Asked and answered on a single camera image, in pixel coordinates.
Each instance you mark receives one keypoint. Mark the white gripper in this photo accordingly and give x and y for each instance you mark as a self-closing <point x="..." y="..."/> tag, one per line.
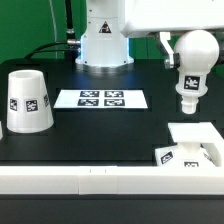
<point x="139" y="18"/>

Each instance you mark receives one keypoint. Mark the white lamp bulb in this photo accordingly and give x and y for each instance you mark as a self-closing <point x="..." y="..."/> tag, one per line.
<point x="198" y="51"/>

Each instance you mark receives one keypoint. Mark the white lamp base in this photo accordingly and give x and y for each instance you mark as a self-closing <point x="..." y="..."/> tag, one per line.
<point x="187" y="150"/>

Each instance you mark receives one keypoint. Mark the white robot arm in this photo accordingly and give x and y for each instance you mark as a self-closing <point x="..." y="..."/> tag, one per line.
<point x="112" y="23"/>

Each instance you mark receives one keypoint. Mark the white lamp shade cone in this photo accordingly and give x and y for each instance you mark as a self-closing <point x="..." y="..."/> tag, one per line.
<point x="28" y="106"/>

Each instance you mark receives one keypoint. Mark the white marker sheet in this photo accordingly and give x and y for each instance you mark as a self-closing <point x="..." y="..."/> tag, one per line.
<point x="101" y="99"/>

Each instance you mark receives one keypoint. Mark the white part at left edge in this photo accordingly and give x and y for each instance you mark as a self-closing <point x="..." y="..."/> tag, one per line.
<point x="1" y="132"/>

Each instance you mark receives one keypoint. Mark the white table border frame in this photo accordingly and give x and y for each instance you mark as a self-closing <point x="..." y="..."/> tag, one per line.
<point x="117" y="180"/>

